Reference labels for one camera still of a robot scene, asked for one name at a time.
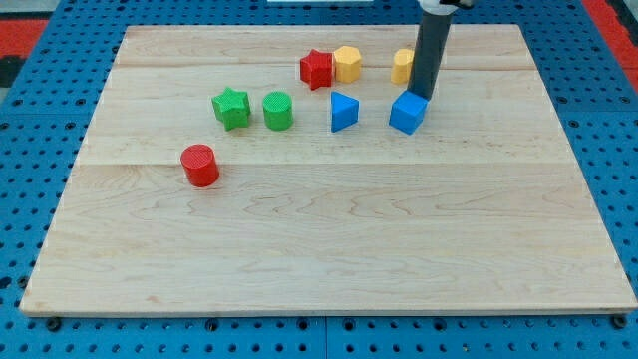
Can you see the red cylinder block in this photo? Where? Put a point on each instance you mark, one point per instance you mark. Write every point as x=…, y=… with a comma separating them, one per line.
x=199, y=164

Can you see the blue triangle block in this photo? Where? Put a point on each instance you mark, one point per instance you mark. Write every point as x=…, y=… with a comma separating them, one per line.
x=344, y=111

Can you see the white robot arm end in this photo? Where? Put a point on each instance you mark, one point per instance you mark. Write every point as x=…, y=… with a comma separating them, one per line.
x=445, y=7

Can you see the blue cube block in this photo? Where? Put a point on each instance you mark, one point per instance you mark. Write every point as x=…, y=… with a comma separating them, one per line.
x=407, y=112

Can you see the light wooden board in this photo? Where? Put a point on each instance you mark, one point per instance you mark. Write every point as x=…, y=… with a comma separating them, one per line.
x=483, y=210

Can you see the yellow hexagon block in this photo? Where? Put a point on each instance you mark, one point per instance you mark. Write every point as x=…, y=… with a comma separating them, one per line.
x=348, y=63

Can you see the red star block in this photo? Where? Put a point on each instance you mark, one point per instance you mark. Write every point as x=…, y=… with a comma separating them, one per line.
x=316, y=69

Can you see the green cylinder block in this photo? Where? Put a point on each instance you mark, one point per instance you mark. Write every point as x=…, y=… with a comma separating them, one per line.
x=277, y=111

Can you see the yellow heart block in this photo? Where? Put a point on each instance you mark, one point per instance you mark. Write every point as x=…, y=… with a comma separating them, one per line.
x=402, y=66

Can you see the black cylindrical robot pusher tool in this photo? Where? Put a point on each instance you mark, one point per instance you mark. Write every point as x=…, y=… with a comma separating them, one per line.
x=429, y=49

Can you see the green star block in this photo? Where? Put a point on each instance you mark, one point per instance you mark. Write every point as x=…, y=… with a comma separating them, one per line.
x=232, y=108

